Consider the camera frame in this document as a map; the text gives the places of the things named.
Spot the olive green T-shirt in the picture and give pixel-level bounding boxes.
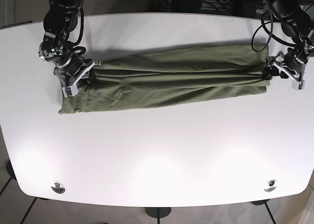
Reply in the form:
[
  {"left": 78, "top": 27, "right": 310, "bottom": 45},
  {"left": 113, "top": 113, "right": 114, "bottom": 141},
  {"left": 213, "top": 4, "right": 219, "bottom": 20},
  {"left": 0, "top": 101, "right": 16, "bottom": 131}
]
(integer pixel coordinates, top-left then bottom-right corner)
[{"left": 60, "top": 44, "right": 269, "bottom": 114}]

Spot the black table base foot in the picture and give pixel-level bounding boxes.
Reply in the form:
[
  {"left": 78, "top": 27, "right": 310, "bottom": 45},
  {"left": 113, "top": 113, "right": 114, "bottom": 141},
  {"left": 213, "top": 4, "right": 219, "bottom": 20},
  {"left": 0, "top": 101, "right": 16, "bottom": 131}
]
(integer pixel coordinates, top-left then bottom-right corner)
[{"left": 145, "top": 207, "right": 172, "bottom": 219}]

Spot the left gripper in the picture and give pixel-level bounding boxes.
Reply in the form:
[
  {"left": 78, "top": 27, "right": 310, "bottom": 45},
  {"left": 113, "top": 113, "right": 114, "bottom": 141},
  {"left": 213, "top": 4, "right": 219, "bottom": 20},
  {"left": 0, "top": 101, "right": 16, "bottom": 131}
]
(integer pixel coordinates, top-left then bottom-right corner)
[{"left": 262, "top": 46, "right": 314, "bottom": 81}]

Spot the left chrome table grommet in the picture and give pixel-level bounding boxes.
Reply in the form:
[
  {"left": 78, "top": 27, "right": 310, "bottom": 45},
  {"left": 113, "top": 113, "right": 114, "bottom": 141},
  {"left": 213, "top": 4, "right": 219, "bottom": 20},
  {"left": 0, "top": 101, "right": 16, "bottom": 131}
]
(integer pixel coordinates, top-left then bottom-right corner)
[{"left": 51, "top": 181, "right": 65, "bottom": 194}]

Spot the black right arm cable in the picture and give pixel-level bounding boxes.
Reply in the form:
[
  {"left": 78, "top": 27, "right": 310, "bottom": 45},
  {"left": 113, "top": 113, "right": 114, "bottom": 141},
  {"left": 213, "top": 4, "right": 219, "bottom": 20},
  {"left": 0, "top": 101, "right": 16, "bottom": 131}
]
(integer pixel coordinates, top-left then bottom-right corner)
[{"left": 66, "top": 5, "right": 86, "bottom": 60}]

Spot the right chrome table grommet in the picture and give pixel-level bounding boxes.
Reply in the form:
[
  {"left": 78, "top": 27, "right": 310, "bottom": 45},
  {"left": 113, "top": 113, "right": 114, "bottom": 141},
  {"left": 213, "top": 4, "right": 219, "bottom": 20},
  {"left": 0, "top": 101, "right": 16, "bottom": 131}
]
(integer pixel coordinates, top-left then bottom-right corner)
[{"left": 263, "top": 180, "right": 278, "bottom": 193}]

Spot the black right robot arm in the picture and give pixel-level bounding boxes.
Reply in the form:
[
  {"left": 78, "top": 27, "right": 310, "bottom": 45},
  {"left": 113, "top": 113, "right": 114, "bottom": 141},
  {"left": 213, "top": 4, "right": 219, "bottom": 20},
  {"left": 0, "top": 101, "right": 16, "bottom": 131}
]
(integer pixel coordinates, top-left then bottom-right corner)
[{"left": 38, "top": 0, "right": 96, "bottom": 86}]

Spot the chrome table grommet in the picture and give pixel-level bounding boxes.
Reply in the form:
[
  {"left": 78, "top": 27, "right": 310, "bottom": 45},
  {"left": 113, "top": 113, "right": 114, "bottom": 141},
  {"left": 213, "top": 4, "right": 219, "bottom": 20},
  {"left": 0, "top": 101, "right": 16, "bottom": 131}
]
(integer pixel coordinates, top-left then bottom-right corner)
[
  {"left": 51, "top": 181, "right": 65, "bottom": 194},
  {"left": 263, "top": 180, "right": 278, "bottom": 193}
]

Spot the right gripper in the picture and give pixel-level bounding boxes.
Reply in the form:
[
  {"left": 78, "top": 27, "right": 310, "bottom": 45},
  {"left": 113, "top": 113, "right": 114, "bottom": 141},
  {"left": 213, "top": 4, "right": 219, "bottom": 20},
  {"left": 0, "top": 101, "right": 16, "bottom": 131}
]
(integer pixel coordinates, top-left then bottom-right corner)
[{"left": 38, "top": 43, "right": 96, "bottom": 86}]

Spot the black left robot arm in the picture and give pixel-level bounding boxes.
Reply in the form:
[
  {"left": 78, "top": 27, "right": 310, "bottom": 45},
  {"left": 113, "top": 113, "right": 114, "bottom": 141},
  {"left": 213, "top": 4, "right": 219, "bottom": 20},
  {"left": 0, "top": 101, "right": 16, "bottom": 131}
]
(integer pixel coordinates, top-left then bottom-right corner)
[{"left": 258, "top": 0, "right": 314, "bottom": 89}]

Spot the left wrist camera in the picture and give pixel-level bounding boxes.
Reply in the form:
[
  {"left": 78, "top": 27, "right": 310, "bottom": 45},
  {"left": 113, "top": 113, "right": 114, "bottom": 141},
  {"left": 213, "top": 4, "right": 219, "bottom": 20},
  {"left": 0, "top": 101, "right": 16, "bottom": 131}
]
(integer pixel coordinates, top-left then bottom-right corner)
[{"left": 292, "top": 80, "right": 305, "bottom": 90}]

